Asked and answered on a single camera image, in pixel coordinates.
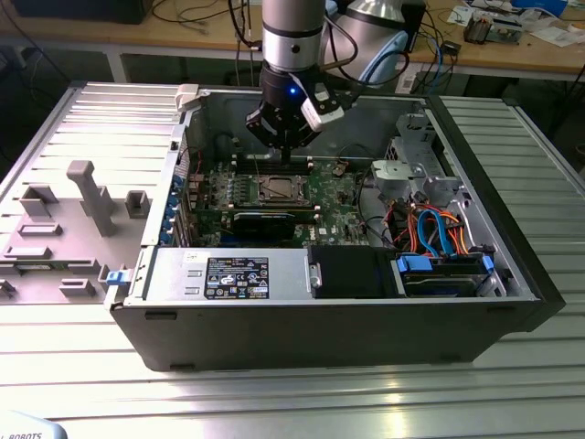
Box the blue plastic clip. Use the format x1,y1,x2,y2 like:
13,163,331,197
104,268,133,290

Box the black graphics card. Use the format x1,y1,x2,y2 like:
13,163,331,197
231,209,297,242

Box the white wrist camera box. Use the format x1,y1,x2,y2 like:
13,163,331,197
300,85,346,133

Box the white label sheet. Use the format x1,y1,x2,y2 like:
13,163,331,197
396,70,418,96

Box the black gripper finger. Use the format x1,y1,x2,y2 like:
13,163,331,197
286,130,326,165
246,109,287,165

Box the black RAM slot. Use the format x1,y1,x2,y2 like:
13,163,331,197
235,203,319,211
235,208,319,217
235,154,312,166
235,163,312,176

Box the black open PC case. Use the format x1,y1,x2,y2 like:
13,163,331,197
103,84,567,374

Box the black wire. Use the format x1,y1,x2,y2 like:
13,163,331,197
356,171,395,251

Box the metal socket cover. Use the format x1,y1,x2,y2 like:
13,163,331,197
257,174,306,204

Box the grey plastic corner block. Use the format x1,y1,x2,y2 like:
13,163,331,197
175,83,202,113

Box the green motherboard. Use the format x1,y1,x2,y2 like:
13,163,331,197
189,157,371,251

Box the black plastic shroud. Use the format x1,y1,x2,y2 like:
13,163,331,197
306,244,399,301

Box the blue cable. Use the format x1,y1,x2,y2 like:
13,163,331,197
433,38,449,91

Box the hard disk in blue carrier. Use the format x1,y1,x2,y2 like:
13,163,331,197
390,253,497,298

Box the white paper sheet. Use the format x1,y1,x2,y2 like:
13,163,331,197
447,4,474,27

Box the wooden desk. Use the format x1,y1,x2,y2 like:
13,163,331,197
0,0,585,84

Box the silver CPU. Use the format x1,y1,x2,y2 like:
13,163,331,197
268,178,294,198

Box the silver power supply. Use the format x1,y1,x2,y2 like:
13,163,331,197
145,247,316,303

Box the orange wire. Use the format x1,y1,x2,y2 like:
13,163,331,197
392,204,420,251
450,212,474,255

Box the black tower box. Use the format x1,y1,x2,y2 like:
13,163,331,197
401,0,427,54

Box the grey parts rack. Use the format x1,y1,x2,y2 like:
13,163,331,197
0,159,152,305

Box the grey metal device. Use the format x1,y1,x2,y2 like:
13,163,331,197
491,16,526,46

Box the blue box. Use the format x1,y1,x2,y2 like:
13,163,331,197
510,0,569,14

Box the copper CPU cooler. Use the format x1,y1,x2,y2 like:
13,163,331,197
463,12,494,46

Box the white papers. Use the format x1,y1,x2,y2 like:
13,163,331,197
529,26,582,48

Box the red wire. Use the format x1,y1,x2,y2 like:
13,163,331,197
179,148,203,178

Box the blue wire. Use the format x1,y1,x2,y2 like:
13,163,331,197
416,206,453,258

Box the silver metal disk bay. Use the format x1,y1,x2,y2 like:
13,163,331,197
369,112,463,205

